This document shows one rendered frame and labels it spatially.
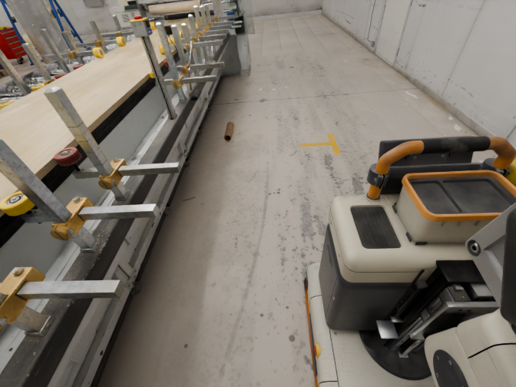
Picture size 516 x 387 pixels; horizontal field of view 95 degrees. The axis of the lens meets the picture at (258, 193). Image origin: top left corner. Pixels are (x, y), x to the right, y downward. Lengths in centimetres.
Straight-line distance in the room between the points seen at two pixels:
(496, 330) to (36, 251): 123
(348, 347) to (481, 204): 68
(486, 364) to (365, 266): 25
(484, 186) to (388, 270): 31
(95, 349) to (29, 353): 59
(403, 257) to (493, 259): 39
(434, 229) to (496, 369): 27
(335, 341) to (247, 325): 50
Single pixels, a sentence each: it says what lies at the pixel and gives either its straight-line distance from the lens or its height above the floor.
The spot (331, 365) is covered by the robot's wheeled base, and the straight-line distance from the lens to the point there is 110.
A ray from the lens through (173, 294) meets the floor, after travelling 160.
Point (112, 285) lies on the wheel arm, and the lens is 68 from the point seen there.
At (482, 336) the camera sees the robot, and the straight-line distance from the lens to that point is 58.
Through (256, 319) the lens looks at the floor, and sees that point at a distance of 143.
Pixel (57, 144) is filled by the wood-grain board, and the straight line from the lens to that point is 128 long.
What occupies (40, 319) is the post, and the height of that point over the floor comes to 74.
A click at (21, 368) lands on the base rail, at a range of 91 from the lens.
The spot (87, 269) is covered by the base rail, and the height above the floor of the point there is 70.
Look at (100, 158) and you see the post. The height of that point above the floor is 90.
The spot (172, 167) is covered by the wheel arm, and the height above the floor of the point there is 82.
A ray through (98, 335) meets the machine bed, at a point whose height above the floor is 17.
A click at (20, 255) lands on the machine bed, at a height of 74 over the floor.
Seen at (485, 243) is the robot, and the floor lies 114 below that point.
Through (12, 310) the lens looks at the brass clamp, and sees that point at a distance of 83.
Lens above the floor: 134
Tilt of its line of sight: 43 degrees down
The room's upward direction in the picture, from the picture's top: 7 degrees counter-clockwise
